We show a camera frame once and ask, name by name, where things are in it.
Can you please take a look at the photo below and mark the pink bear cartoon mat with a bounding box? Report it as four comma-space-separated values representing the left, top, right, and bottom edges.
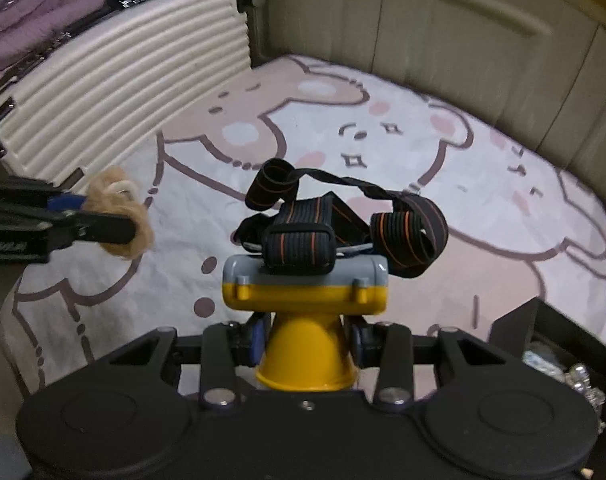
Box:
1, 56, 606, 392

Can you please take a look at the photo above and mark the blue floral white pouch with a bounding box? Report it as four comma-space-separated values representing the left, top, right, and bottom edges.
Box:
522, 350, 566, 382

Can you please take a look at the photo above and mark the silver bead chain bundle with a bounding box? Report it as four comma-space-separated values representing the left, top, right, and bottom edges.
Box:
562, 361, 606, 416

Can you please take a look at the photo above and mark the tan fluffy plush toy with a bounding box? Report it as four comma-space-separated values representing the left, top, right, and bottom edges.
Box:
82, 166, 154, 260

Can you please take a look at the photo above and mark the yellow grey headlamp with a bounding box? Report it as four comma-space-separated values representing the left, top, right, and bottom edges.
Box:
222, 158, 449, 391

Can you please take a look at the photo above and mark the white ribbed suitcase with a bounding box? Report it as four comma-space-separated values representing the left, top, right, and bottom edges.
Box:
0, 0, 251, 183

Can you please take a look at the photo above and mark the black storage box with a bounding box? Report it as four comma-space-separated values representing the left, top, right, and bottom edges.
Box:
489, 298, 606, 479

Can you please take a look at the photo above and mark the cream cabinet row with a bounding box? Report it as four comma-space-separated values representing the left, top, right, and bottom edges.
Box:
239, 0, 606, 203

